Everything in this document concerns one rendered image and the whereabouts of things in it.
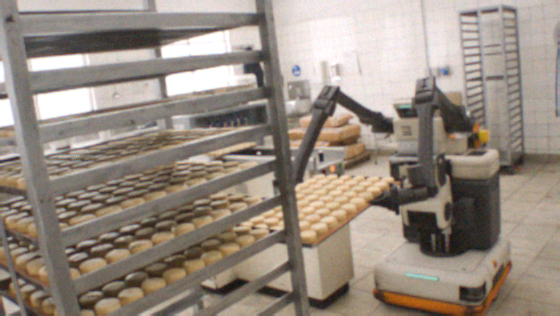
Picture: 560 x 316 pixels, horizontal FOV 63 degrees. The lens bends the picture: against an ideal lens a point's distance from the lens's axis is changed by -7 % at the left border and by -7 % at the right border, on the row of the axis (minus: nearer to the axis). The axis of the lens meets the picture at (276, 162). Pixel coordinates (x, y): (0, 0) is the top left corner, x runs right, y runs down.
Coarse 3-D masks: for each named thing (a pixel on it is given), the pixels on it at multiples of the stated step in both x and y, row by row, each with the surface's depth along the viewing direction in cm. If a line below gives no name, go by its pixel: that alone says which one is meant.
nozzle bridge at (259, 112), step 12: (228, 108) 313; (240, 108) 313; (252, 108) 333; (264, 108) 332; (180, 120) 287; (192, 120) 284; (204, 120) 302; (228, 120) 317; (240, 120) 325; (252, 120) 333; (264, 120) 334; (264, 144) 346
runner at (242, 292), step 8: (280, 264) 123; (288, 264) 126; (272, 272) 121; (280, 272) 123; (256, 280) 116; (264, 280) 118; (272, 280) 121; (240, 288) 112; (248, 288) 114; (256, 288) 116; (224, 296) 108; (232, 296) 110; (240, 296) 112; (216, 304) 106; (224, 304) 108; (232, 304) 110; (200, 312) 103; (208, 312) 104; (216, 312) 106
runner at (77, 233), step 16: (272, 160) 120; (224, 176) 107; (240, 176) 111; (256, 176) 115; (176, 192) 97; (192, 192) 101; (208, 192) 104; (128, 208) 89; (144, 208) 91; (160, 208) 94; (80, 224) 81; (96, 224) 84; (112, 224) 86; (128, 224) 89; (64, 240) 79; (80, 240) 81
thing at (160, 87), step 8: (144, 0) 140; (152, 0) 140; (144, 8) 141; (152, 8) 141; (160, 48) 143; (152, 56) 143; (160, 56) 144; (160, 80) 144; (160, 88) 144; (160, 96) 145; (168, 96) 146; (160, 120) 147; (168, 120) 147; (160, 128) 148; (192, 288) 156; (200, 304) 158
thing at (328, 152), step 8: (240, 152) 331; (248, 152) 326; (256, 152) 321; (264, 152) 316; (272, 152) 311; (296, 152) 298; (312, 152) 289; (328, 152) 282; (336, 152) 278; (344, 152) 275
